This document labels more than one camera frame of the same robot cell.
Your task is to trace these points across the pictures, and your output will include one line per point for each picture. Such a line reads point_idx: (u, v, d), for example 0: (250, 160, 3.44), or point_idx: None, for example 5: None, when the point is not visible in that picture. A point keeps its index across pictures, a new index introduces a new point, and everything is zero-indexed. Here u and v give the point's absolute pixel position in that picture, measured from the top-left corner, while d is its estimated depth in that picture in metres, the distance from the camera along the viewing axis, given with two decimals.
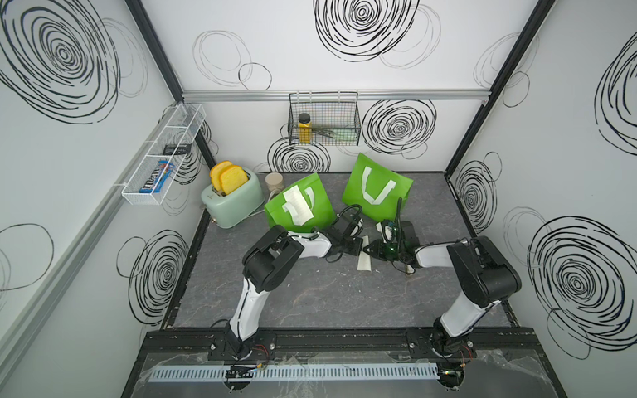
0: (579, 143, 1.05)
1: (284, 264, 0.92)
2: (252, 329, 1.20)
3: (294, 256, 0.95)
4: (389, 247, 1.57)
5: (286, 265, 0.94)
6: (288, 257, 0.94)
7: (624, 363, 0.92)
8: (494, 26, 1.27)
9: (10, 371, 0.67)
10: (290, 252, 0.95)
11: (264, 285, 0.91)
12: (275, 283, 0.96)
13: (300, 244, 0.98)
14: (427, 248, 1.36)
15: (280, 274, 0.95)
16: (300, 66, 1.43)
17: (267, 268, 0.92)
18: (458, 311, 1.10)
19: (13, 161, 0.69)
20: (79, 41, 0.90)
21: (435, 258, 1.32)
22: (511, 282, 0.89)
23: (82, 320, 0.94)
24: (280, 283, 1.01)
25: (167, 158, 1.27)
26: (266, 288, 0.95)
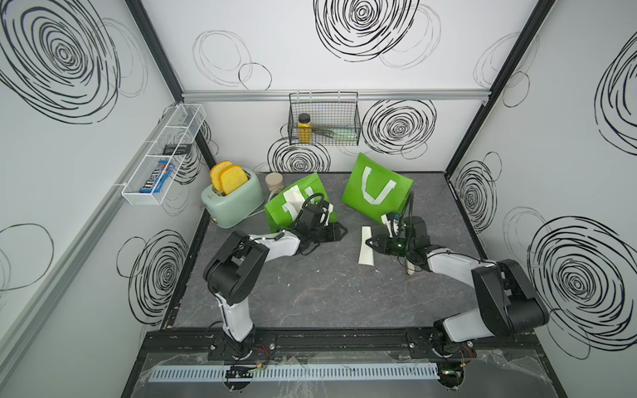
0: (579, 143, 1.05)
1: (249, 271, 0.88)
2: (247, 329, 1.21)
3: (260, 261, 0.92)
4: (396, 243, 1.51)
5: (252, 272, 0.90)
6: (251, 264, 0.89)
7: (624, 363, 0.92)
8: (494, 26, 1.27)
9: (10, 371, 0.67)
10: (254, 256, 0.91)
11: (233, 297, 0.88)
12: (245, 290, 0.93)
13: (264, 246, 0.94)
14: (444, 255, 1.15)
15: (248, 282, 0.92)
16: (300, 66, 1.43)
17: (232, 279, 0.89)
18: (466, 324, 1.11)
19: (13, 161, 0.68)
20: (79, 41, 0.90)
21: (449, 269, 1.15)
22: (536, 318, 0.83)
23: (82, 320, 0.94)
24: (251, 289, 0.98)
25: (167, 158, 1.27)
26: (236, 299, 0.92)
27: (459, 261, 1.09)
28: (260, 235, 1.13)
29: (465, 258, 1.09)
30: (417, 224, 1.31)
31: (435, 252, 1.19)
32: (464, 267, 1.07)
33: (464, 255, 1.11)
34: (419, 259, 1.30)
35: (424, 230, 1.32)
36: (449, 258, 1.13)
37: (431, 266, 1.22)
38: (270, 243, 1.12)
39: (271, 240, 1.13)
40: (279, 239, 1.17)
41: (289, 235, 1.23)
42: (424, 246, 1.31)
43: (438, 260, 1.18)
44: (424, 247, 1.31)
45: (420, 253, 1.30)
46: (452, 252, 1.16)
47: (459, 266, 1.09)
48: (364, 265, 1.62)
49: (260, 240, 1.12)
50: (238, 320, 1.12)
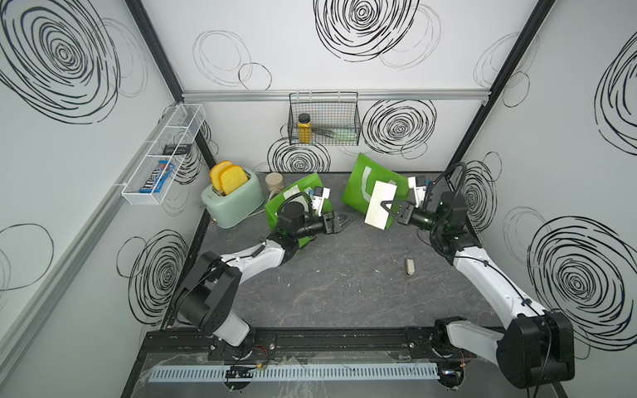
0: (579, 143, 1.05)
1: (220, 301, 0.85)
2: (243, 332, 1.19)
3: (231, 286, 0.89)
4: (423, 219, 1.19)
5: (223, 299, 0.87)
6: (221, 292, 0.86)
7: (624, 363, 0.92)
8: (494, 26, 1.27)
9: (10, 372, 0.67)
10: (225, 283, 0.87)
11: (203, 327, 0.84)
12: (218, 317, 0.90)
13: (236, 270, 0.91)
14: (481, 269, 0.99)
15: (221, 309, 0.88)
16: (300, 66, 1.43)
17: (202, 308, 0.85)
18: (471, 338, 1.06)
19: (13, 160, 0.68)
20: (79, 41, 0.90)
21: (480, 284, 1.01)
22: (558, 377, 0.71)
23: (81, 322, 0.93)
24: (226, 317, 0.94)
25: (167, 158, 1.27)
26: (208, 327, 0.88)
27: (496, 287, 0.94)
28: (235, 255, 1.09)
29: (506, 288, 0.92)
30: (457, 207, 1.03)
31: (465, 254, 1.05)
32: (498, 296, 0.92)
33: (506, 283, 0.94)
34: (444, 246, 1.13)
35: (463, 219, 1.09)
36: (487, 274, 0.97)
37: (456, 264, 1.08)
38: (246, 262, 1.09)
39: (248, 258, 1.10)
40: (258, 254, 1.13)
41: (270, 249, 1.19)
42: (454, 235, 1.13)
43: (468, 263, 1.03)
44: (454, 236, 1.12)
45: (447, 241, 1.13)
46: (491, 268, 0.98)
47: (493, 292, 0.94)
48: (364, 265, 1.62)
49: (235, 260, 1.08)
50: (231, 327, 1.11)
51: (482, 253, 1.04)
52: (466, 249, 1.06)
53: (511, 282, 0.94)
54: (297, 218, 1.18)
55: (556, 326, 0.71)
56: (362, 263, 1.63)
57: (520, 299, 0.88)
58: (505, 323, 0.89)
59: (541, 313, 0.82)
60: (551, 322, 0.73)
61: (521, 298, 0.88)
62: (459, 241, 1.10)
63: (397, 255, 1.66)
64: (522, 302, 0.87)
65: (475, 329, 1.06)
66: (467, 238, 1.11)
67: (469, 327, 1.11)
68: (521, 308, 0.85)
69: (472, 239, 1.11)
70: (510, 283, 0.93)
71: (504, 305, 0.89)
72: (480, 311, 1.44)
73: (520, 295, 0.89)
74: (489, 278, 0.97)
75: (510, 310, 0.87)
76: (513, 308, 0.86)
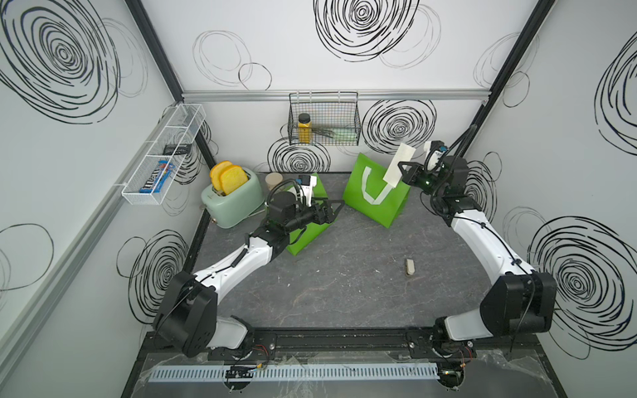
0: (579, 143, 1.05)
1: (197, 328, 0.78)
2: (240, 333, 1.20)
3: (206, 311, 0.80)
4: (424, 182, 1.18)
5: (203, 322, 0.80)
6: (198, 316, 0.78)
7: (624, 363, 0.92)
8: (493, 26, 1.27)
9: (10, 371, 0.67)
10: (199, 308, 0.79)
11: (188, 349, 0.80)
12: (205, 335, 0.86)
13: (212, 293, 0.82)
14: (477, 230, 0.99)
15: (204, 329, 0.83)
16: (300, 66, 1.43)
17: (183, 331, 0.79)
18: (464, 323, 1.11)
19: (13, 160, 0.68)
20: (79, 41, 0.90)
21: (473, 244, 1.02)
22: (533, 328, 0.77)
23: (80, 322, 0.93)
24: (213, 333, 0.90)
25: (167, 159, 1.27)
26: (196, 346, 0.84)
27: (489, 246, 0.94)
28: (210, 274, 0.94)
29: (498, 249, 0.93)
30: (458, 169, 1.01)
31: (464, 216, 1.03)
32: (489, 255, 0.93)
33: (500, 245, 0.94)
34: (444, 208, 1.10)
35: (463, 181, 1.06)
36: (482, 236, 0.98)
37: (453, 225, 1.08)
38: (227, 274, 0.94)
39: (226, 270, 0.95)
40: (237, 264, 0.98)
41: (251, 251, 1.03)
42: (455, 198, 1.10)
43: (464, 224, 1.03)
44: (455, 199, 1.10)
45: (447, 203, 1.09)
46: (487, 230, 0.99)
47: (486, 251, 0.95)
48: (364, 265, 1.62)
49: (213, 278, 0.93)
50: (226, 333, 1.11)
51: (480, 215, 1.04)
52: (465, 212, 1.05)
53: (504, 243, 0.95)
54: (289, 206, 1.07)
55: (541, 284, 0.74)
56: (362, 263, 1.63)
57: (510, 259, 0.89)
58: (493, 281, 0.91)
59: (528, 271, 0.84)
60: (537, 280, 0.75)
61: (512, 258, 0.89)
62: (459, 204, 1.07)
63: (397, 255, 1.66)
64: (513, 261, 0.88)
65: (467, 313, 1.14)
66: (468, 201, 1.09)
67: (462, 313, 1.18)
68: (509, 266, 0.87)
69: (473, 201, 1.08)
70: (503, 245, 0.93)
71: (493, 263, 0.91)
72: None
73: (512, 255, 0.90)
74: (483, 237, 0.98)
75: (499, 268, 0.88)
76: (501, 266, 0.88)
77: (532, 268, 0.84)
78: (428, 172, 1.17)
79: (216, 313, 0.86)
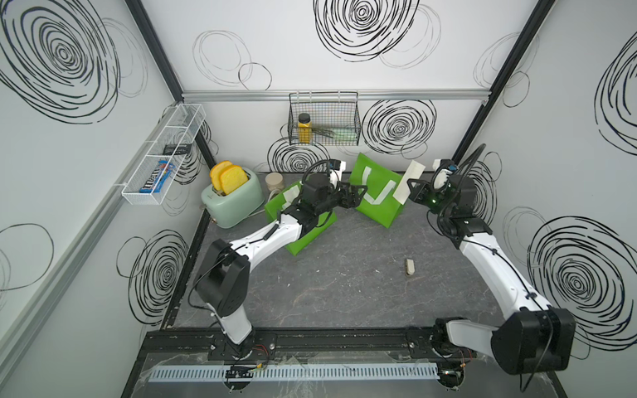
0: (579, 143, 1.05)
1: (230, 292, 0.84)
2: (245, 332, 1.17)
3: (240, 276, 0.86)
4: (430, 200, 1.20)
5: (235, 286, 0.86)
6: (232, 280, 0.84)
7: (624, 363, 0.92)
8: (494, 26, 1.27)
9: (11, 371, 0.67)
10: (234, 273, 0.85)
11: (221, 309, 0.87)
12: (236, 300, 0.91)
13: (245, 260, 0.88)
14: (488, 256, 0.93)
15: (236, 294, 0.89)
16: (300, 66, 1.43)
17: (218, 292, 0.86)
18: (469, 334, 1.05)
19: (13, 160, 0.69)
20: (79, 41, 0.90)
21: (483, 272, 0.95)
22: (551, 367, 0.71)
23: (81, 322, 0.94)
24: (244, 300, 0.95)
25: (167, 158, 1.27)
26: (225, 310, 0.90)
27: (502, 276, 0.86)
28: (245, 243, 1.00)
29: (512, 279, 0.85)
30: (465, 188, 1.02)
31: (473, 240, 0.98)
32: (502, 286, 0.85)
33: (513, 274, 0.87)
34: (452, 229, 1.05)
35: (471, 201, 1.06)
36: (493, 263, 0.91)
37: (462, 248, 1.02)
38: (259, 246, 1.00)
39: (259, 244, 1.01)
40: (269, 238, 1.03)
41: (281, 228, 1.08)
42: (464, 219, 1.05)
43: (474, 249, 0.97)
44: (464, 220, 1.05)
45: (455, 224, 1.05)
46: (498, 257, 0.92)
47: (497, 280, 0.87)
48: (364, 265, 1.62)
49: (247, 247, 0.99)
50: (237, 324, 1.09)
51: (491, 240, 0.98)
52: (474, 235, 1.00)
53: (519, 273, 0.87)
54: (323, 187, 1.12)
55: (558, 321, 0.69)
56: (362, 263, 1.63)
57: (525, 293, 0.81)
58: (506, 316, 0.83)
59: (545, 308, 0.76)
60: (553, 316, 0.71)
61: (527, 292, 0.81)
62: (469, 225, 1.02)
63: (397, 255, 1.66)
64: (527, 295, 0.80)
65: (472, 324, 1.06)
66: (477, 222, 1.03)
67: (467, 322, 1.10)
68: (524, 301, 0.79)
69: (482, 223, 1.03)
70: (515, 274, 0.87)
71: (507, 296, 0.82)
72: (480, 311, 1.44)
73: (527, 288, 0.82)
74: (494, 264, 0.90)
75: (513, 302, 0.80)
76: (516, 300, 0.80)
77: (550, 304, 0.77)
78: (435, 190, 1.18)
79: (247, 282, 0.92)
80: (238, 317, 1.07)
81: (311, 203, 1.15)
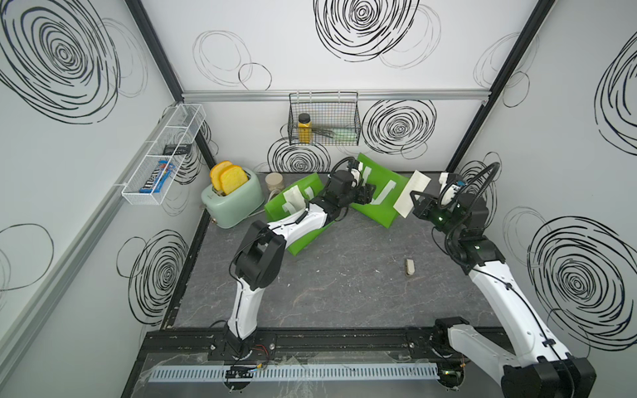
0: (579, 143, 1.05)
1: (268, 265, 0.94)
2: (252, 326, 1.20)
3: (278, 252, 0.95)
4: (437, 217, 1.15)
5: (273, 260, 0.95)
6: (270, 254, 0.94)
7: (624, 363, 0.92)
8: (494, 26, 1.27)
9: (11, 371, 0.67)
10: (272, 249, 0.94)
11: (258, 280, 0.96)
12: (270, 274, 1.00)
13: (282, 239, 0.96)
14: (501, 292, 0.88)
15: (272, 269, 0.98)
16: (301, 66, 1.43)
17: (257, 265, 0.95)
18: (471, 347, 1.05)
19: (13, 160, 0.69)
20: (79, 41, 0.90)
21: (495, 307, 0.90)
22: None
23: (81, 322, 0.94)
24: (276, 276, 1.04)
25: (167, 158, 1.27)
26: (260, 284, 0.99)
27: (517, 317, 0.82)
28: (279, 225, 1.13)
29: (527, 321, 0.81)
30: (476, 211, 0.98)
31: (485, 272, 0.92)
32: (516, 327, 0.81)
33: (529, 316, 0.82)
34: (461, 254, 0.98)
35: (480, 224, 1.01)
36: (508, 301, 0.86)
37: (471, 276, 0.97)
38: (291, 230, 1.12)
39: (292, 226, 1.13)
40: (301, 222, 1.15)
41: (311, 215, 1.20)
42: (474, 243, 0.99)
43: (486, 281, 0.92)
44: (474, 245, 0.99)
45: (464, 249, 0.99)
46: (513, 293, 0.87)
47: (512, 321, 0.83)
48: (364, 265, 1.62)
49: (281, 229, 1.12)
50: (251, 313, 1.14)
51: (503, 272, 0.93)
52: (487, 265, 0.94)
53: (535, 313, 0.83)
54: (349, 182, 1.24)
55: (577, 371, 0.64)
56: (362, 263, 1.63)
57: (542, 337, 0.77)
58: (520, 361, 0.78)
59: (564, 358, 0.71)
60: (571, 363, 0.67)
61: (544, 337, 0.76)
62: (480, 252, 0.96)
63: (398, 255, 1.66)
64: (546, 342, 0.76)
65: (477, 340, 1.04)
66: (488, 246, 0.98)
67: (470, 335, 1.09)
68: (542, 349, 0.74)
69: (493, 248, 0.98)
70: (532, 314, 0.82)
71: (522, 342, 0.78)
72: (481, 312, 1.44)
73: (544, 334, 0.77)
74: (508, 302, 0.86)
75: (528, 347, 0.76)
76: (532, 348, 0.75)
77: (569, 353, 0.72)
78: (442, 207, 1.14)
79: (281, 259, 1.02)
80: (254, 307, 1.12)
81: (336, 196, 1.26)
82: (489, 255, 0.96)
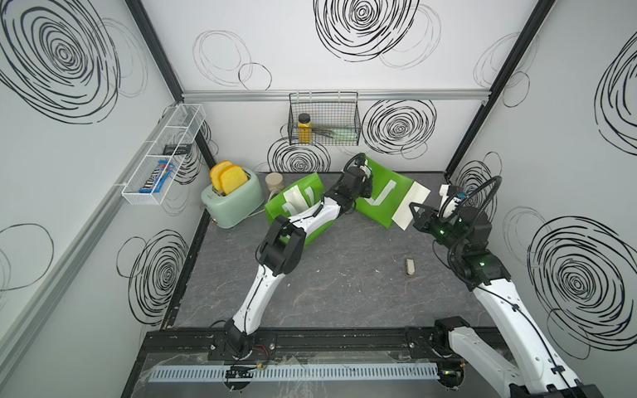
0: (579, 143, 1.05)
1: (292, 254, 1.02)
2: (258, 321, 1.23)
3: (300, 243, 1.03)
4: (439, 230, 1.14)
5: (296, 249, 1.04)
6: (294, 245, 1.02)
7: (624, 364, 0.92)
8: (494, 26, 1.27)
9: (11, 371, 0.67)
10: (294, 240, 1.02)
11: (283, 268, 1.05)
12: (294, 262, 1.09)
13: (302, 230, 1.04)
14: (508, 313, 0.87)
15: (294, 259, 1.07)
16: (300, 65, 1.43)
17: (282, 254, 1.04)
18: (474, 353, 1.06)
19: (13, 160, 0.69)
20: (79, 41, 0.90)
21: (502, 327, 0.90)
22: None
23: (82, 322, 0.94)
24: (299, 263, 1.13)
25: (167, 158, 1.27)
26: (284, 271, 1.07)
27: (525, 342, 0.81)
28: (299, 218, 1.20)
29: (536, 346, 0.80)
30: (479, 226, 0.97)
31: (491, 292, 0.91)
32: (525, 352, 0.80)
33: (537, 340, 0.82)
34: (465, 270, 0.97)
35: (483, 239, 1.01)
36: (515, 322, 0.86)
37: (477, 293, 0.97)
38: (310, 221, 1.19)
39: (310, 219, 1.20)
40: (318, 215, 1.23)
41: (327, 207, 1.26)
42: (478, 259, 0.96)
43: (492, 301, 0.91)
44: (478, 260, 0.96)
45: (469, 264, 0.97)
46: (520, 314, 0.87)
47: (520, 345, 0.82)
48: (364, 265, 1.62)
49: (301, 221, 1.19)
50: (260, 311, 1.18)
51: (510, 289, 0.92)
52: (493, 284, 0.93)
53: (543, 337, 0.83)
54: (361, 177, 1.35)
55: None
56: (362, 263, 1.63)
57: (551, 364, 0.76)
58: (528, 387, 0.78)
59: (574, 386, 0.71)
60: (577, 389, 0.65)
61: (552, 364, 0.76)
62: (485, 270, 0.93)
63: (398, 255, 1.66)
64: (554, 368, 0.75)
65: (479, 348, 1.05)
66: (493, 262, 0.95)
67: (473, 342, 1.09)
68: (551, 376, 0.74)
69: (498, 264, 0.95)
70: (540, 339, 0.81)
71: (532, 368, 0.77)
72: (480, 312, 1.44)
73: (553, 360, 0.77)
74: (516, 325, 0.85)
75: (537, 375, 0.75)
76: (542, 376, 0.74)
77: (579, 381, 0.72)
78: (444, 220, 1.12)
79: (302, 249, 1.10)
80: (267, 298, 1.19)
81: (348, 190, 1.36)
82: (494, 272, 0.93)
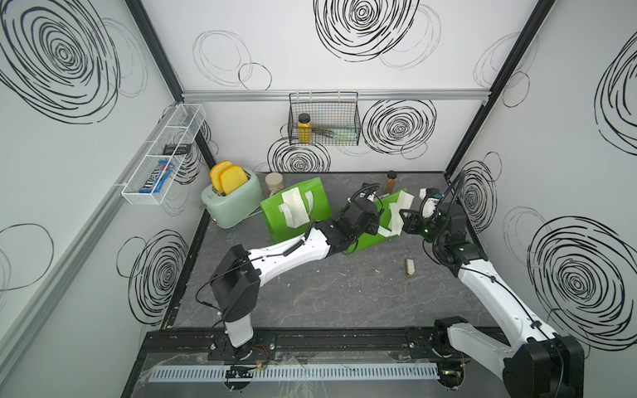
0: (579, 143, 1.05)
1: (235, 303, 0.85)
2: (243, 337, 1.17)
3: (249, 290, 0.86)
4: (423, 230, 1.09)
5: (241, 299, 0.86)
6: (239, 293, 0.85)
7: (624, 364, 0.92)
8: (494, 26, 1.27)
9: (10, 371, 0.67)
10: (240, 288, 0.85)
11: (226, 315, 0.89)
12: (243, 309, 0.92)
13: (256, 276, 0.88)
14: (487, 285, 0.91)
15: (242, 307, 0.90)
16: (301, 65, 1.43)
17: (226, 299, 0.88)
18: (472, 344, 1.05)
19: (12, 159, 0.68)
20: (78, 41, 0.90)
21: (485, 300, 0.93)
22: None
23: (81, 322, 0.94)
24: (252, 308, 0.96)
25: (167, 158, 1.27)
26: (231, 317, 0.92)
27: (503, 305, 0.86)
28: (262, 255, 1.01)
29: (513, 307, 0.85)
30: (455, 216, 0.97)
31: (471, 269, 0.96)
32: (505, 315, 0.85)
33: (514, 303, 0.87)
34: (449, 257, 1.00)
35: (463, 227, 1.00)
36: (495, 292, 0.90)
37: (462, 279, 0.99)
38: (277, 261, 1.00)
39: (281, 256, 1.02)
40: (289, 254, 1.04)
41: (303, 245, 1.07)
42: (458, 245, 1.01)
43: (474, 278, 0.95)
44: (459, 247, 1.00)
45: (451, 251, 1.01)
46: (498, 283, 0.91)
47: (500, 310, 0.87)
48: (364, 265, 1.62)
49: (263, 260, 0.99)
50: (243, 325, 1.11)
51: (488, 267, 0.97)
52: (472, 263, 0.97)
53: (519, 298, 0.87)
54: (368, 214, 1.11)
55: (566, 349, 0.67)
56: (362, 263, 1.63)
57: (529, 320, 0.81)
58: (513, 347, 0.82)
59: (551, 337, 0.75)
60: (561, 344, 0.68)
61: (530, 320, 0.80)
62: (464, 253, 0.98)
63: (398, 255, 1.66)
64: (532, 323, 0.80)
65: (476, 337, 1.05)
66: (472, 249, 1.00)
67: (470, 332, 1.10)
68: (530, 331, 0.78)
69: (477, 249, 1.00)
70: (517, 302, 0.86)
71: (512, 327, 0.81)
72: (480, 311, 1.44)
73: (530, 317, 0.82)
74: (497, 293, 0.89)
75: (519, 332, 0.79)
76: (522, 331, 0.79)
77: (556, 332, 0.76)
78: (426, 219, 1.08)
79: (256, 295, 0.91)
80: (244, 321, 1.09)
81: (350, 225, 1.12)
82: (473, 254, 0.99)
